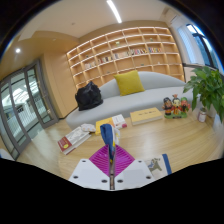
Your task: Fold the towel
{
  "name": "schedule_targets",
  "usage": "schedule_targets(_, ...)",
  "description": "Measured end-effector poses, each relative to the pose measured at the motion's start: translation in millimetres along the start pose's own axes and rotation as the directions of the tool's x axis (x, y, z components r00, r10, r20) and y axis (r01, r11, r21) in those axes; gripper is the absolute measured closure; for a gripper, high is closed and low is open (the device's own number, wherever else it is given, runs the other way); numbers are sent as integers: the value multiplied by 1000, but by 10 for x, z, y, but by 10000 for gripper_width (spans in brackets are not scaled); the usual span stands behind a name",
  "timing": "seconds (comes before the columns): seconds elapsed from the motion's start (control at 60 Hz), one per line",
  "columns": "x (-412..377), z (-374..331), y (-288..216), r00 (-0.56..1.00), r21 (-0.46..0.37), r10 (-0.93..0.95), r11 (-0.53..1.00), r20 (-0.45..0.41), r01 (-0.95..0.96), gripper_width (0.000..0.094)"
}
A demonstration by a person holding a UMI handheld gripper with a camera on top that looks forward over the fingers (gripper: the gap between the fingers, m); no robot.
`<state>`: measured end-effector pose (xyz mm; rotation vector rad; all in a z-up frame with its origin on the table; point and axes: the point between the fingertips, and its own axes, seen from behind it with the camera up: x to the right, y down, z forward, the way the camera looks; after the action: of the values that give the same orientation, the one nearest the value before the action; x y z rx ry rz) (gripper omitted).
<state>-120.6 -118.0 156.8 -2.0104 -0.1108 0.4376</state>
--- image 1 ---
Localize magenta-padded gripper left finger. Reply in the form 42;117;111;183
68;144;111;191

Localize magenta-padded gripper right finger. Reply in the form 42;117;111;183
112;145;156;191

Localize white towel with animal print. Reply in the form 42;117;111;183
99;123;173;181

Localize red and white book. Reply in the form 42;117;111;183
57;126;92;156

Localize small patterned pouch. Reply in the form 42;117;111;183
79;123;97;134

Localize yellow and orange book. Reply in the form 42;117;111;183
95;113;128;136

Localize flat yellow book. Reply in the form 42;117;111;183
129;106;164;126

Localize grey curved sofa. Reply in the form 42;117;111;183
65;71;196;131

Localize black bag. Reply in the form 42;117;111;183
74;80;104;112

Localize colourful figurine group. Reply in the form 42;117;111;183
161;94;192;120

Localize small white pot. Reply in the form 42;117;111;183
197;107;208;123

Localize yellow cushion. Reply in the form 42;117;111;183
113;69;146;97

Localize grey-framed glass doors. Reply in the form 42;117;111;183
0;59;59;160

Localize green potted plant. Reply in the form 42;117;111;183
182;65;224;123

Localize window with white curtain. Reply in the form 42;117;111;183
176;23;223;73

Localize long ceiling light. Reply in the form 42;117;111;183
105;0;123;24

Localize wooden wall shelf unit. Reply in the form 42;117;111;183
65;26;185;91

